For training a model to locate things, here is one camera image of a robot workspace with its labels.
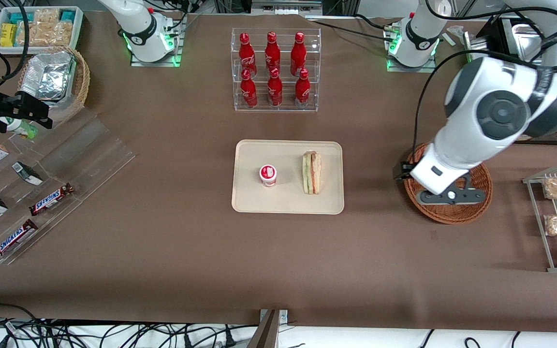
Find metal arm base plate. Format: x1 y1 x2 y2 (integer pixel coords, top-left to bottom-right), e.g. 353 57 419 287
385 19 439 74
130 14 183 68

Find triangle sandwich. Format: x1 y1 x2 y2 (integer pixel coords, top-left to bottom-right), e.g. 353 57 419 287
302 151 322 195

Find black cable bundle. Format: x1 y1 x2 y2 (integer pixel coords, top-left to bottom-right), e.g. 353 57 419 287
0 303 240 348

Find brown wicker basket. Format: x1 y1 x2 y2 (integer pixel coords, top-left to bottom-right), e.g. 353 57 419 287
403 141 493 225

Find tan wicker basket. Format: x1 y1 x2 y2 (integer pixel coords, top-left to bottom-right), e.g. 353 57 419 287
17 46 91 122

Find white plastic bin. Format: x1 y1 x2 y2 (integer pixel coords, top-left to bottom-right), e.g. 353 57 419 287
0 6 85 55

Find beige plastic tray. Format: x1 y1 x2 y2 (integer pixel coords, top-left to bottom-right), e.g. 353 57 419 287
232 140 345 215

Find clear acrylic display stand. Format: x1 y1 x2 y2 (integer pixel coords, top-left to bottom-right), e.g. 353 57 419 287
0 107 137 266

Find green white small bottle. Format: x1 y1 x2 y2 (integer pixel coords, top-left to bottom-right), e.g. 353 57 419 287
0 116 38 140

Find steel pan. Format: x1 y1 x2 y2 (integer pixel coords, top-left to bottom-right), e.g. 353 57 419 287
512 23 547 63

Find yellow snack pack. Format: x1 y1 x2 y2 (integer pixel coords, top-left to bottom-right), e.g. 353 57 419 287
0 23 17 48

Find black table cable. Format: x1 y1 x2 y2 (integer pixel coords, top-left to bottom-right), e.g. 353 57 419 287
308 14 401 43

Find snickers chocolate bar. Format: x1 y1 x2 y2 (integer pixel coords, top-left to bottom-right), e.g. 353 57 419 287
0 219 39 261
29 183 75 217

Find grey wire rack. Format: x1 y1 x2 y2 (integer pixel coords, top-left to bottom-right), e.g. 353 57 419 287
522 161 557 273

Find metal bracket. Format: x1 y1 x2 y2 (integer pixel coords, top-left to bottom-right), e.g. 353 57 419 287
247 309 289 348

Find clear bags of crackers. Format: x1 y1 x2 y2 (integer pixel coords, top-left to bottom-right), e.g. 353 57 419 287
16 8 74 47

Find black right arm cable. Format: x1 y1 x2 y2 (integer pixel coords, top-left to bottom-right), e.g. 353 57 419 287
0 0 31 90

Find brown table cover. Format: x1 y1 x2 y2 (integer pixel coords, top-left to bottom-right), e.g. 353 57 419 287
0 11 557 334

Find clear acrylic bottle rack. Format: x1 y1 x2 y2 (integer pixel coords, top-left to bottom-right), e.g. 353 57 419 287
231 28 322 113

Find stacked aluminium foil trays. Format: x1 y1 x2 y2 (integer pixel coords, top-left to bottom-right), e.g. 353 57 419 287
19 51 77 102

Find red white yogurt cup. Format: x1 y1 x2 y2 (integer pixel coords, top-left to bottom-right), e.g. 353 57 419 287
259 165 278 188

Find red cola bottle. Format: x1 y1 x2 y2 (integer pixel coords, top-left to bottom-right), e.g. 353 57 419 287
267 68 283 107
239 69 259 109
264 32 282 74
294 69 311 108
238 33 258 78
290 32 307 76

